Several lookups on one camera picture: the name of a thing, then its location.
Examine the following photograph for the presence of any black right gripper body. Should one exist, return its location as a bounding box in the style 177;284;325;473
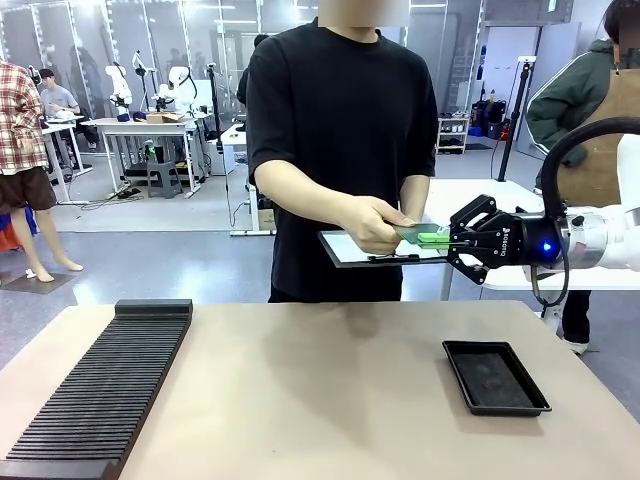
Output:
479;209;569;267

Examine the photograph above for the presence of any green PCB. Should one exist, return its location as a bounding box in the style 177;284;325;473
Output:
391;219;454;247

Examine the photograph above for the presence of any black clipboard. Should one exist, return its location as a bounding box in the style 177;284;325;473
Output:
317;225;454;270

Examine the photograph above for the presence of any person's right forearm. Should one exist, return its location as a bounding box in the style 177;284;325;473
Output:
254;159;362;229

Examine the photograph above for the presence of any person's left forearm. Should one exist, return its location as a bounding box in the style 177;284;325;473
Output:
398;174;432;227

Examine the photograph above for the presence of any black slotted PCB rack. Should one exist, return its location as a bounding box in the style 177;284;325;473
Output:
0;298;194;480

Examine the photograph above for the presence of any person's right hand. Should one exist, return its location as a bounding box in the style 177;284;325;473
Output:
341;196;417;257

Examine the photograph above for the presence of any white shoe shelf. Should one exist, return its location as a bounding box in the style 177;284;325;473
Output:
437;116;472;155

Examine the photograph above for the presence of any black equipment bag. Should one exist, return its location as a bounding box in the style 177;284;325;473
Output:
471;98;512;141

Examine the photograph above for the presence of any black tripod pole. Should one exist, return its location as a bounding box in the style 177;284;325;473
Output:
496;56;537;184

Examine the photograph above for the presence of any black shallow tray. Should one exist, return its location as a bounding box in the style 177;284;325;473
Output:
441;340;553;418

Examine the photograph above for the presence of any person in brown apron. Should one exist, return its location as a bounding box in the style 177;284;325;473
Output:
525;0;640;356

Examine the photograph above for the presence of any person in black t-shirt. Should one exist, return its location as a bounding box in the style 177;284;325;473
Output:
246;9;440;304

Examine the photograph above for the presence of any white standing desk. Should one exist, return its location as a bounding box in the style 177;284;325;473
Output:
219;122;277;237

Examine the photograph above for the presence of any background person in black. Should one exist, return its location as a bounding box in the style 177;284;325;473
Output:
235;32;271;132

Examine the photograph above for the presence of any gray plastic stool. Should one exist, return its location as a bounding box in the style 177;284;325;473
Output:
146;159;184;199

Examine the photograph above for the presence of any white background work table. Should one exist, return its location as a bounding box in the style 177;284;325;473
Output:
81;112;214;197

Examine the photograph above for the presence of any white background desk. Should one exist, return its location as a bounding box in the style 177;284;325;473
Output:
41;113;94;202

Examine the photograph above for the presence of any seated person in gray shirt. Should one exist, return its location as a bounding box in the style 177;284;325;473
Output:
38;68;99;152

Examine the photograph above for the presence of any mannequin in plaid shirt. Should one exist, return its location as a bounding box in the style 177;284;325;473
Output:
0;60;85;284

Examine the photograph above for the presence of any gray right gripper cable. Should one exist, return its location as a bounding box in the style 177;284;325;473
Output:
530;219;572;307

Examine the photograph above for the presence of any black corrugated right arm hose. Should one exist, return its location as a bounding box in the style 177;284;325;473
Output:
541;116;640;222

